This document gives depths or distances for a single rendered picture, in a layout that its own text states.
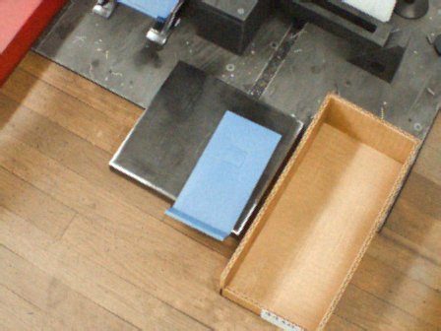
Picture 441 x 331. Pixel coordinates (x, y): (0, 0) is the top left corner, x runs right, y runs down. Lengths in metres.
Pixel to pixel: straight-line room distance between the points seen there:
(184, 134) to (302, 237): 0.18
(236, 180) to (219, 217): 0.05
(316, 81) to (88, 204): 0.32
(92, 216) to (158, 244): 0.08
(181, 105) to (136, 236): 0.16
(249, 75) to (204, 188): 0.17
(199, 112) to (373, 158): 0.21
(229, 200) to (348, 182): 0.14
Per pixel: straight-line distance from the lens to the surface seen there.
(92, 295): 1.00
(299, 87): 1.10
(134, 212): 1.02
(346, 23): 1.07
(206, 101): 1.06
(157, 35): 1.03
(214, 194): 1.00
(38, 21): 1.12
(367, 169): 1.06
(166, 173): 1.02
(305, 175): 1.04
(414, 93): 1.12
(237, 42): 1.09
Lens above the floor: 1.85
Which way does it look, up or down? 66 degrees down
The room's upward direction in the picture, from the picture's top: 4 degrees clockwise
